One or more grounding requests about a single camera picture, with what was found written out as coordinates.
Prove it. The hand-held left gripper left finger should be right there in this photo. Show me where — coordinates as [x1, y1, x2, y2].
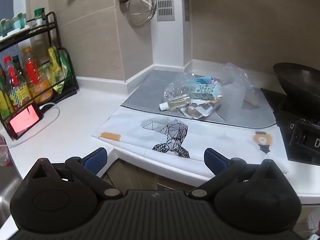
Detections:
[24, 147, 123, 200]

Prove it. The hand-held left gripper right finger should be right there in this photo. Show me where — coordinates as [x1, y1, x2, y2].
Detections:
[189, 148, 288, 200]

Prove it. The white striped label paper wrapper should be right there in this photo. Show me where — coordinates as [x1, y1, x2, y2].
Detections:
[180, 102, 222, 118]

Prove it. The translucent plastic cup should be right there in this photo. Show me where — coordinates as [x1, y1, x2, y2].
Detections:
[217, 82, 248, 122]

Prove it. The small white cap clear bottle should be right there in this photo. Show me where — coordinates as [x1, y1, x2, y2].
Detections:
[159, 94, 192, 112]

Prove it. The teal patterned box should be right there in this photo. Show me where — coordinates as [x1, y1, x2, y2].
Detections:
[189, 83, 223, 101]

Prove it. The blue purple wrapper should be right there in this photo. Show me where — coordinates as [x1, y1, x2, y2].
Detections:
[194, 76, 222, 85]

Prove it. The large clear plastic bag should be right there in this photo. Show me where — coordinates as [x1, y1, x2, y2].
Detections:
[222, 62, 260, 105]

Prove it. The black glass stove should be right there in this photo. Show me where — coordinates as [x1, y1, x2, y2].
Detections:
[260, 88, 320, 167]

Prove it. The black wok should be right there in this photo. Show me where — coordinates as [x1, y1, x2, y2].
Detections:
[273, 62, 320, 103]

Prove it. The black phone with red screen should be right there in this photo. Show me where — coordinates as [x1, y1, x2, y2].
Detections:
[5, 103, 45, 140]

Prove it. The grey woven mat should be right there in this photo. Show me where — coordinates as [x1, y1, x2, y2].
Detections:
[120, 69, 277, 130]

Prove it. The orange label oil bottle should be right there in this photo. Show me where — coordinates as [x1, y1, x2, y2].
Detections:
[23, 46, 54, 104]

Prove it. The pink plastic bag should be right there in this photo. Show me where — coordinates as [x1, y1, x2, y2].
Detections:
[0, 134, 12, 167]

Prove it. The steel sink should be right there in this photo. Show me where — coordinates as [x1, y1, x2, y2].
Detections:
[0, 166, 23, 222]

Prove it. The yellow green snack bag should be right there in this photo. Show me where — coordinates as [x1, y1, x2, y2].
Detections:
[47, 46, 69, 94]

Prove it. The red cap clear bottle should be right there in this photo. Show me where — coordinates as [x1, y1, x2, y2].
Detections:
[3, 56, 32, 110]

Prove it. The yellow green label bottle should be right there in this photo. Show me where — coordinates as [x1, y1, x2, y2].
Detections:
[0, 66, 14, 120]

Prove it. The dark green bottle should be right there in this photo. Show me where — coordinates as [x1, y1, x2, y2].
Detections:
[11, 55, 24, 77]

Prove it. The pale liquid clear bottle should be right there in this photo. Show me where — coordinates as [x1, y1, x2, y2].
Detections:
[32, 26, 51, 63]

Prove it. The green cap spice jar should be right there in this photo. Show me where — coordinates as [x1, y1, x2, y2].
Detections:
[34, 8, 47, 27]

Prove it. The steel mesh strainer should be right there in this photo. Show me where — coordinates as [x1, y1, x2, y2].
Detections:
[127, 0, 157, 27]

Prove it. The pale green mug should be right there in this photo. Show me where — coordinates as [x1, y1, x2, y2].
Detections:
[11, 12, 27, 29]
[0, 18, 12, 37]

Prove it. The tall white vent grille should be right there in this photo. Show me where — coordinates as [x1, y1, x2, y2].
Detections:
[155, 0, 176, 22]

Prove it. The black wire kitchen rack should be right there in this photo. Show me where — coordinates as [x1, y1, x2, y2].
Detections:
[0, 11, 80, 140]

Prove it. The white charging cable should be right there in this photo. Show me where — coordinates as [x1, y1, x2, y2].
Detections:
[5, 102, 61, 148]

